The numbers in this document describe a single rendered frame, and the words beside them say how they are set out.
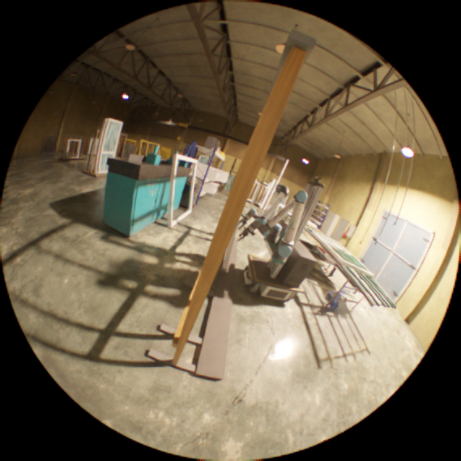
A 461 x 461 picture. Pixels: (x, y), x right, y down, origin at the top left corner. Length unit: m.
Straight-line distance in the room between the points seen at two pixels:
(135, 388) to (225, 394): 0.73
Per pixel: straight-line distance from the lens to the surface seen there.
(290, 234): 1.60
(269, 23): 8.15
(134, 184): 2.23
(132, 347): 1.51
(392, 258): 9.58
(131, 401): 1.46
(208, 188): 5.75
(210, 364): 1.47
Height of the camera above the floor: 1.43
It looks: 21 degrees down
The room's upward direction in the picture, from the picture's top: 22 degrees clockwise
